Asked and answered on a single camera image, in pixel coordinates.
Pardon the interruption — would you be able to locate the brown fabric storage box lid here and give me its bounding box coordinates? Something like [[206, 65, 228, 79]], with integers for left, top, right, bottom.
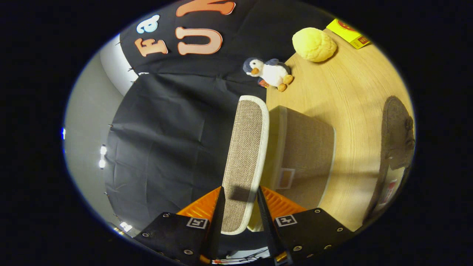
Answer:
[[222, 95, 269, 235]]

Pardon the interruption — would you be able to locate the penguin plush toy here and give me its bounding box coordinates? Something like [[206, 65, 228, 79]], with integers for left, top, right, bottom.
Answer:
[[243, 57, 294, 92]]

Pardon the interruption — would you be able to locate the brown fabric storage box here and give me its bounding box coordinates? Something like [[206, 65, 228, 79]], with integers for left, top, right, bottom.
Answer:
[[248, 105, 336, 232]]

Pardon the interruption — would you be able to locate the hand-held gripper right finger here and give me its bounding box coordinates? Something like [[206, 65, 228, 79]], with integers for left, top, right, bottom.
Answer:
[[257, 186, 353, 266]]

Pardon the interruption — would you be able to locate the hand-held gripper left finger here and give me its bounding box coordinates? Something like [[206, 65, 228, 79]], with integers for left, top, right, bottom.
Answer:
[[134, 187, 226, 266]]

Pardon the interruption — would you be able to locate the yellow bun-shaped plush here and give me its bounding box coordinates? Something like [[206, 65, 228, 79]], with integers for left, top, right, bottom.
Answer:
[[292, 27, 337, 62]]

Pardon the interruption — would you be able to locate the yellow book with red circle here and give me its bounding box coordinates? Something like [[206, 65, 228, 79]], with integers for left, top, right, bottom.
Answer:
[[326, 18, 371, 50]]

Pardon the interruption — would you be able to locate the brown fuzzy shoe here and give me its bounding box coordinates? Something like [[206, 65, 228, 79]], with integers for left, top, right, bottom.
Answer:
[[364, 96, 416, 226]]

